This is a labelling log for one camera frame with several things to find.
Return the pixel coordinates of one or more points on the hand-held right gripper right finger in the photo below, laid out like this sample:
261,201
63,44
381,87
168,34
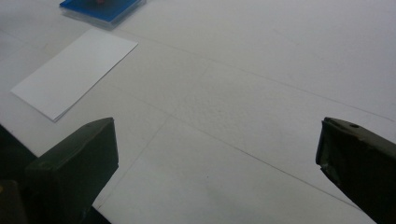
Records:
361,161

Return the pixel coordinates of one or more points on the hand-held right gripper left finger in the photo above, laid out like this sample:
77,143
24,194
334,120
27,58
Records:
71,168

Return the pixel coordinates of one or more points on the blue ink pad box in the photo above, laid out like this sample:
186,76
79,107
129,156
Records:
102,11

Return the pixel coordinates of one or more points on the white paper sheet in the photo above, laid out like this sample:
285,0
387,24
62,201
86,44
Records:
74,73

